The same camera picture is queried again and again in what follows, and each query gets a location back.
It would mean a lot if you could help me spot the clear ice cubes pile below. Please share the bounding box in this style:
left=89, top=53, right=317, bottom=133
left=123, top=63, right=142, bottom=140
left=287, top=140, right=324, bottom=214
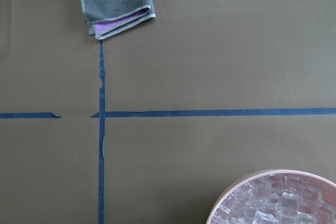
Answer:
left=212, top=174, right=336, bottom=224

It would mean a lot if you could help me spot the folded grey purple cloth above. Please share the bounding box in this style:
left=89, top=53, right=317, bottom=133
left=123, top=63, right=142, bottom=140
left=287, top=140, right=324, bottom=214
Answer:
left=80, top=0, right=156, bottom=40

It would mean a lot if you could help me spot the pink bowl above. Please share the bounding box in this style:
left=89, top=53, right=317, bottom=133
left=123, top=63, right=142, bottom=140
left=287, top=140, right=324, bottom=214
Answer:
left=206, top=169, right=336, bottom=224

